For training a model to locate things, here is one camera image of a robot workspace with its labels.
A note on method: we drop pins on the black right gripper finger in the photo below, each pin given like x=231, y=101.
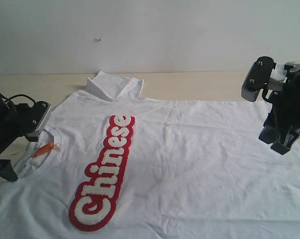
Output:
x=269, y=134
x=287, y=136

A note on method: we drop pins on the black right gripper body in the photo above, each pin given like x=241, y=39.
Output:
x=286, y=104

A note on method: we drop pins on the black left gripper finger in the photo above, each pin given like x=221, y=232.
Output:
x=6, y=170

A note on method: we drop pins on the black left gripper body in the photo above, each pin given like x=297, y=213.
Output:
x=15, y=121

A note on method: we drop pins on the white t-shirt with red lettering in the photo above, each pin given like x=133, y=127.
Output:
x=139, y=168

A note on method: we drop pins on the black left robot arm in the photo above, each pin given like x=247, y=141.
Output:
x=20, y=115

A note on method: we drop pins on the orange neck label tag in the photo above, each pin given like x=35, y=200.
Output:
x=46, y=149

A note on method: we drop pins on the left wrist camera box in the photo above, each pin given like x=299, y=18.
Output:
x=36, y=120

